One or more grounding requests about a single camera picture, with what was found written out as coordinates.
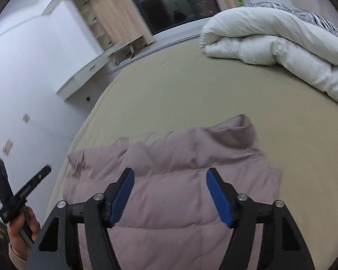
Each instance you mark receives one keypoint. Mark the white floating desk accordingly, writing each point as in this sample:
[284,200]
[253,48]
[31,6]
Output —
[84,76]

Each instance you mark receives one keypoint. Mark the bed with beige sheet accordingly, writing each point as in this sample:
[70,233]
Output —
[186,90]

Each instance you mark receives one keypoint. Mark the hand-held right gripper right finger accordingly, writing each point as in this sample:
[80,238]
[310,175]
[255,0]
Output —
[219,197]

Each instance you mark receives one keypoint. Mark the mauve hooded down coat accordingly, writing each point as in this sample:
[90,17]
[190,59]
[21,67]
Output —
[171,163]

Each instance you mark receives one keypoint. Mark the folded white duvet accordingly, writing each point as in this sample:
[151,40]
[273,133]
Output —
[270,33]

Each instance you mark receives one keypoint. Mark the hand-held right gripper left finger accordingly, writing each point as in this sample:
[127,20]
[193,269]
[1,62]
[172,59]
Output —
[121,197]

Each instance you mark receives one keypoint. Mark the wide beige curtain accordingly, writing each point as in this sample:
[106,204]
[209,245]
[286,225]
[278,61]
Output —
[121,14]

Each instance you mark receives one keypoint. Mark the single wall socket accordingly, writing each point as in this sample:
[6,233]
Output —
[26,118]

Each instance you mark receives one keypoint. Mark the person's left hand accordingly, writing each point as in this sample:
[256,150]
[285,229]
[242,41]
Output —
[19,239]

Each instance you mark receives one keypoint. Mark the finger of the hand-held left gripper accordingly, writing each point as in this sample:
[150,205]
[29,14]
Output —
[0,177]

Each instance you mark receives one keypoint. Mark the dark framed window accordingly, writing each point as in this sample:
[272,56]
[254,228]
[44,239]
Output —
[171,2]

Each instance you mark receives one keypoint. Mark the person's left forearm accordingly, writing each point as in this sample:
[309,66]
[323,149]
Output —
[17,261]

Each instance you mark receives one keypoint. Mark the white open shelf cabinet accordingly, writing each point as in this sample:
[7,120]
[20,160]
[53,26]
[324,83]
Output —
[97,31]

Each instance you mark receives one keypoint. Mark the wide wall socket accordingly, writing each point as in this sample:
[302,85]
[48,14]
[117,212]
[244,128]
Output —
[8,146]

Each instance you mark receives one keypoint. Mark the zebra print pillow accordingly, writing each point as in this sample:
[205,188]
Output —
[312,17]

